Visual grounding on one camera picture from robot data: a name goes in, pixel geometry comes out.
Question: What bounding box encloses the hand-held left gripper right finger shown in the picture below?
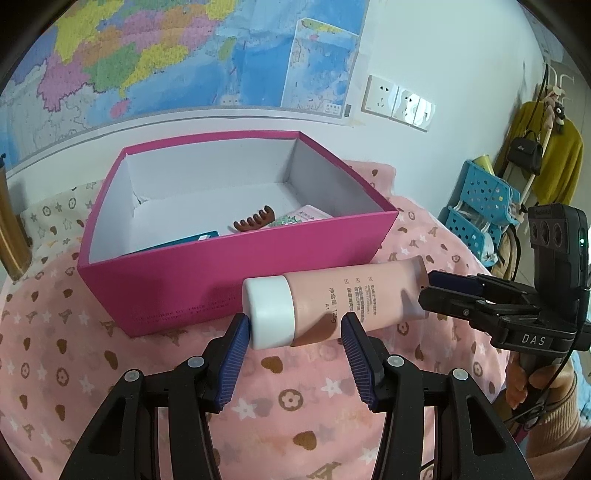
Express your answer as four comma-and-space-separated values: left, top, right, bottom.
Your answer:
341, 313, 536, 480

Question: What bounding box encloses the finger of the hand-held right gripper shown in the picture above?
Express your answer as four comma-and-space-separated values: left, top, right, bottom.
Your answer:
427, 271, 539, 301
418, 286, 513, 337

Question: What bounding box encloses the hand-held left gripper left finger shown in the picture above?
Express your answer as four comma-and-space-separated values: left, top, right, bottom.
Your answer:
60, 314, 252, 480

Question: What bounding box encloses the large pink tube white cap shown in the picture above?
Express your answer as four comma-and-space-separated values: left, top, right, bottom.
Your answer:
242, 256, 430, 350

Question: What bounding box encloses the pink cardboard box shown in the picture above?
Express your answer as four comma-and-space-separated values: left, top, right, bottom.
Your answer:
78, 130, 400, 337

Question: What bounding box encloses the blue toothpaste box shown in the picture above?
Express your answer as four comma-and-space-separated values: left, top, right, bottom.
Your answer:
139, 231, 221, 252

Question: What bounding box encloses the brown wooden comb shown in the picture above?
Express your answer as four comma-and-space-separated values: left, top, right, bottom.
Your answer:
233, 208, 276, 232

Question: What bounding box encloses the small pink tube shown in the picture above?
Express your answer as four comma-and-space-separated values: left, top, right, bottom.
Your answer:
270, 206, 334, 228

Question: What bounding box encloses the person's right forearm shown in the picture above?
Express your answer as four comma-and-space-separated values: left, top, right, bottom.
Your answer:
517, 360, 591, 480

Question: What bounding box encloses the person's right hand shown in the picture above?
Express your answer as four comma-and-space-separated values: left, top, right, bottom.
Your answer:
503, 355, 575, 411

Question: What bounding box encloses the blue perforated plastic basket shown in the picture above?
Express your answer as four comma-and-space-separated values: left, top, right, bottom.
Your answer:
462, 159, 525, 227
436, 207, 502, 264

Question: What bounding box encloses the yellow garment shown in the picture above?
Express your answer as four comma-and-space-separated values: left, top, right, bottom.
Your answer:
505, 102, 585, 208

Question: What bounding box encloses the black handbag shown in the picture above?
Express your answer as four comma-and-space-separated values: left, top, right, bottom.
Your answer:
508, 131, 544, 175

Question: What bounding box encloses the pink printed cloth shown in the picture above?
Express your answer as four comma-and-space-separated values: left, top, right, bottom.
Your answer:
0, 159, 522, 480

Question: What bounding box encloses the small plush toy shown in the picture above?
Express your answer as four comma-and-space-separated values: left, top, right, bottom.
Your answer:
542, 90, 568, 134

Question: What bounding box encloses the gold thermos flask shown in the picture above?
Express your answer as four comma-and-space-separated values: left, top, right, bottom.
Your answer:
0, 154, 33, 282

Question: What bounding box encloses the black cable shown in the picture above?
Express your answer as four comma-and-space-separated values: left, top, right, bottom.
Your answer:
503, 277, 591, 430

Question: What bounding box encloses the white wall socket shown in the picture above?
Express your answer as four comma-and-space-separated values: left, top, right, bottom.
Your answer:
411, 95, 435, 132
390, 87, 423, 124
361, 75, 400, 116

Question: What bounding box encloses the colourful wall map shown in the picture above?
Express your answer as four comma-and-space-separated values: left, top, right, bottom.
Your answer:
0, 0, 370, 162

